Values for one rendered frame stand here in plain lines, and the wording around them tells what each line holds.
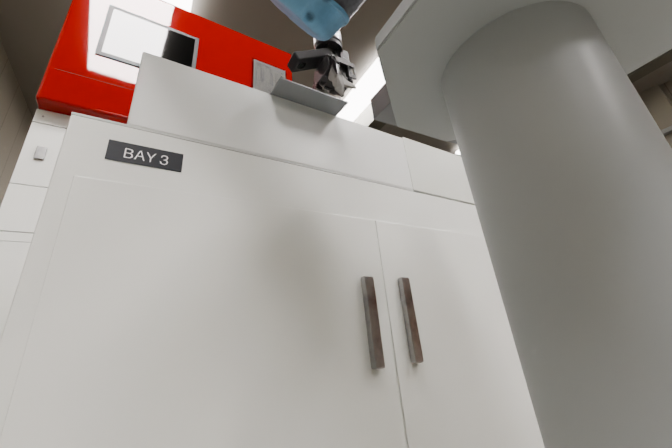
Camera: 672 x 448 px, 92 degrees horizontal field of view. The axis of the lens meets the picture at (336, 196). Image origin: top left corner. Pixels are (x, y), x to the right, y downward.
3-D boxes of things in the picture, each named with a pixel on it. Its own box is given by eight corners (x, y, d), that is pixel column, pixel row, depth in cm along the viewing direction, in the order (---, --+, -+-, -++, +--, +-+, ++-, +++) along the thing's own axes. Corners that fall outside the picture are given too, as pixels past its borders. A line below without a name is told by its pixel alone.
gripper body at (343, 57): (357, 80, 80) (352, 45, 85) (327, 68, 75) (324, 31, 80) (340, 99, 85) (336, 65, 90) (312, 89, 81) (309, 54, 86)
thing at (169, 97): (122, 156, 51) (137, 88, 57) (386, 205, 80) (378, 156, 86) (125, 123, 44) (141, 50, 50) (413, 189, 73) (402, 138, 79)
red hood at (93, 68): (61, 199, 147) (91, 96, 172) (239, 220, 189) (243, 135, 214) (33, 96, 90) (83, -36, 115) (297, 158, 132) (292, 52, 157)
